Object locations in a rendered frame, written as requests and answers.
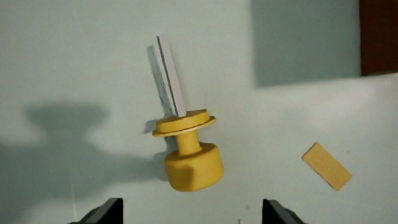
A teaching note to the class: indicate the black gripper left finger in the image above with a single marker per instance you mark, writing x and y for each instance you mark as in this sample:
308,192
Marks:
111,212

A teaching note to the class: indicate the yellow door knob with grey spindle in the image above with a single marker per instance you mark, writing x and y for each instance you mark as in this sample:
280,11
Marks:
193,166

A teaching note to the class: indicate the tan rectangular plate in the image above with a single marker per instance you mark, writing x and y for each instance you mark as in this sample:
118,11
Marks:
327,166

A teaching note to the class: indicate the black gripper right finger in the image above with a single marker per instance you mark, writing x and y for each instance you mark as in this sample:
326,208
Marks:
274,213

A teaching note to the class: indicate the dark brown wooden door slab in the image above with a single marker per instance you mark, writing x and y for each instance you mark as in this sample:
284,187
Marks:
379,36

